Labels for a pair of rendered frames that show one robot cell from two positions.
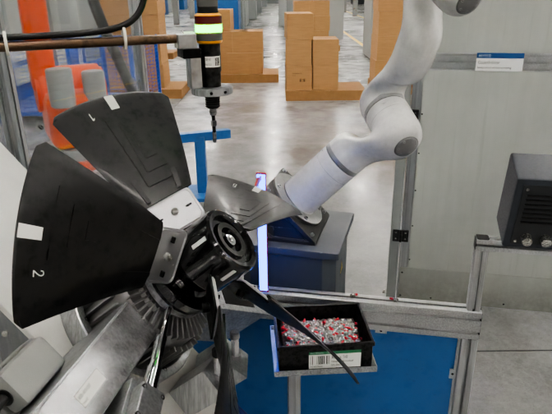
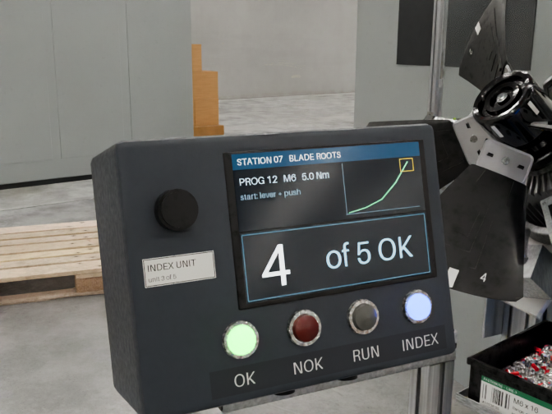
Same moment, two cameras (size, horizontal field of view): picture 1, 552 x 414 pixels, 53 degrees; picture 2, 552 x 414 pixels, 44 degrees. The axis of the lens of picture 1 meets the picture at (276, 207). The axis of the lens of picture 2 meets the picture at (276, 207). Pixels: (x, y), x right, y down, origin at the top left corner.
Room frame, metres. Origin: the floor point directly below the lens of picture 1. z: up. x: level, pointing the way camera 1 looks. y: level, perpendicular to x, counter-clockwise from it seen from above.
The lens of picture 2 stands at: (1.58, -0.97, 1.32)
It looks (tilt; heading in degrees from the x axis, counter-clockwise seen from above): 14 degrees down; 144
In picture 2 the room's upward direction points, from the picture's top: straight up
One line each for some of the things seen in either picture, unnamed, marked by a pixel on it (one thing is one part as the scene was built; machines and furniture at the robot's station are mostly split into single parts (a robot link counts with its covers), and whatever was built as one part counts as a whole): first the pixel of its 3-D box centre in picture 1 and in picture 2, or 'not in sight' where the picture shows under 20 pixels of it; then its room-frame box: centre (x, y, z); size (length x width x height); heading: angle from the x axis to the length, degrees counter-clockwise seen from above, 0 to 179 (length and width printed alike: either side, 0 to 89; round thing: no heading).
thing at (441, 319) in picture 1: (301, 305); not in sight; (1.27, -0.07, 0.82); 0.90 x 0.04 x 0.08; 78
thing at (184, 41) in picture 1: (204, 63); not in sight; (0.93, 0.11, 1.49); 0.09 x 0.07 x 0.10; 113
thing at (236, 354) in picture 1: (235, 345); (523, 245); (0.90, 0.08, 0.96); 0.02 x 0.02 x 0.06
